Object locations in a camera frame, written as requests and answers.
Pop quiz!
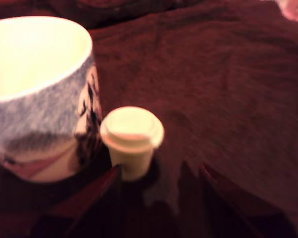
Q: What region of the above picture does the white coffee capsule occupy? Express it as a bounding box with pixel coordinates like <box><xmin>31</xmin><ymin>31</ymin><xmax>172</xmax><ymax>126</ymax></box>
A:
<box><xmin>99</xmin><ymin>106</ymin><xmax>165</xmax><ymax>181</ymax></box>

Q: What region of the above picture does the white cup with winter print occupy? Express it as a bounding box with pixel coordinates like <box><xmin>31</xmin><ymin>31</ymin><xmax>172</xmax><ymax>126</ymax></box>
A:
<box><xmin>0</xmin><ymin>15</ymin><xmax>102</xmax><ymax>183</ymax></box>

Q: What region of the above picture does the dark brown cloth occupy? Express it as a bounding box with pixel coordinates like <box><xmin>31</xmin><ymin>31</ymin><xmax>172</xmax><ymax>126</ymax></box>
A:
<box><xmin>0</xmin><ymin>0</ymin><xmax>298</xmax><ymax>238</ymax></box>

